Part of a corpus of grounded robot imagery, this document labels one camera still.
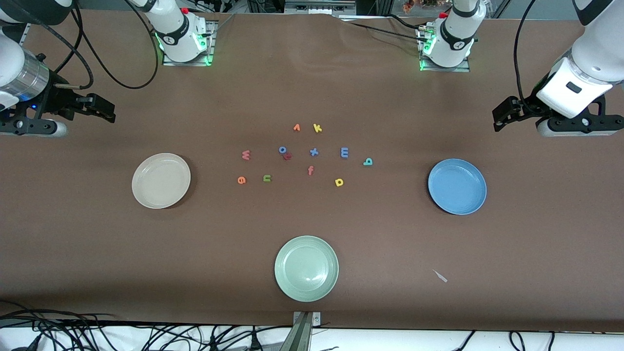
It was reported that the blue round plate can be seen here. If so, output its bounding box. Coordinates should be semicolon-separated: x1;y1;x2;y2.
428;158;488;215

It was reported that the beige round plate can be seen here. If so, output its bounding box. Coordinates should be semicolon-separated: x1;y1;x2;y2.
132;153;192;210

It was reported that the brown table cover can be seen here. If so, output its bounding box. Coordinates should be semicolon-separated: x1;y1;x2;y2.
0;9;624;333

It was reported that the grey metal bar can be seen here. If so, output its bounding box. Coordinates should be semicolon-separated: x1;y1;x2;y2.
284;1;356;14

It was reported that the green round plate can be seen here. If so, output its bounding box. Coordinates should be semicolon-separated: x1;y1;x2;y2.
274;235;339;303

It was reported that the aluminium profile beam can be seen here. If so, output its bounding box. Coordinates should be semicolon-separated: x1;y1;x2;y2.
279;312;313;351

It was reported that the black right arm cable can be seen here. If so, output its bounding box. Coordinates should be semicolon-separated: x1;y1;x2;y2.
27;0;160;90

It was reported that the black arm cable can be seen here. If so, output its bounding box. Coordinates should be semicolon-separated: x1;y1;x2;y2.
27;0;160;90
514;0;539;110

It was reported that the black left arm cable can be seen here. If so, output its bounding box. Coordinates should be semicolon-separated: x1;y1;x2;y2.
514;0;539;110

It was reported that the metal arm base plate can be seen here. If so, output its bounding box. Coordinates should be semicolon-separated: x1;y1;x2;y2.
417;27;471;73
162;20;217;67

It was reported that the black base cable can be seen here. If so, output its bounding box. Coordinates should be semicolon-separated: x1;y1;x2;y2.
385;13;423;31
336;16;429;43

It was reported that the black cable tangle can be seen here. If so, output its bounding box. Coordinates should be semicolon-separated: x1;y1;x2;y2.
0;300;293;351

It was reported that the small metal bracket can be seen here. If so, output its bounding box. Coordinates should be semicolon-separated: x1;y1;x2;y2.
292;311;321;327

